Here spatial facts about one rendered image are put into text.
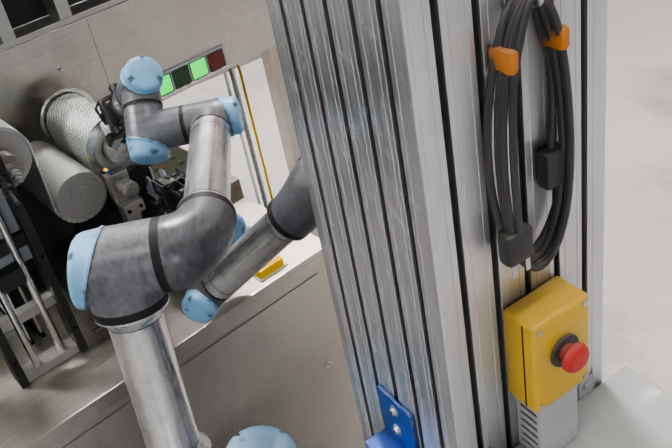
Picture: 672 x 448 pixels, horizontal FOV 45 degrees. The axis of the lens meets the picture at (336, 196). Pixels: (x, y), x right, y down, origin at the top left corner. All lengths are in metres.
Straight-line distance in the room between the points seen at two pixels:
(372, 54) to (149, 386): 0.73
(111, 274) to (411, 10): 0.68
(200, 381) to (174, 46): 0.92
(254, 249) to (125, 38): 0.87
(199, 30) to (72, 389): 1.05
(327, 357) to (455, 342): 1.35
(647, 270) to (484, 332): 2.38
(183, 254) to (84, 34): 1.12
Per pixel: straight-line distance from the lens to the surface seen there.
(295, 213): 1.49
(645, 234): 3.47
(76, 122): 1.99
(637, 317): 3.09
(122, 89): 1.61
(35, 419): 1.85
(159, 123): 1.55
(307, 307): 2.10
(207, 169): 1.35
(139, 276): 1.21
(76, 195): 1.94
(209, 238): 1.21
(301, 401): 2.26
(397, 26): 0.70
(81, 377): 1.89
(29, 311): 1.87
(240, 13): 2.45
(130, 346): 1.29
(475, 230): 0.84
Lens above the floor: 2.09
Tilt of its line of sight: 33 degrees down
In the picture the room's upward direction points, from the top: 11 degrees counter-clockwise
